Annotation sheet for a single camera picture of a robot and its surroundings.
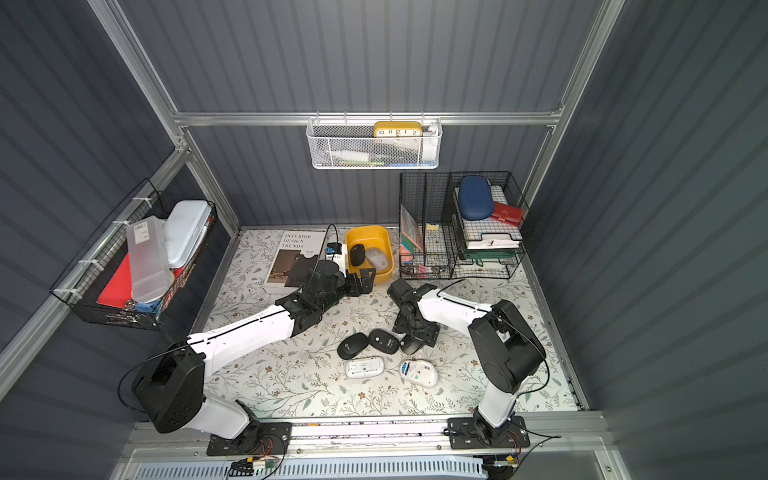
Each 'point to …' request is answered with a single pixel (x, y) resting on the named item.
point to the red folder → (119, 290)
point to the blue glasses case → (475, 198)
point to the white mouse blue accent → (420, 372)
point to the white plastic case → (185, 225)
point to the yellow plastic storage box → (371, 236)
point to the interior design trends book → (293, 244)
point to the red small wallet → (507, 214)
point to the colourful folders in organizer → (410, 236)
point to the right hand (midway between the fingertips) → (415, 332)
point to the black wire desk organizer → (429, 197)
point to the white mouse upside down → (364, 367)
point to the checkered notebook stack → (490, 238)
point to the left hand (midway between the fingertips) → (366, 272)
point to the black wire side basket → (83, 285)
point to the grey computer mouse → (376, 258)
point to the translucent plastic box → (150, 274)
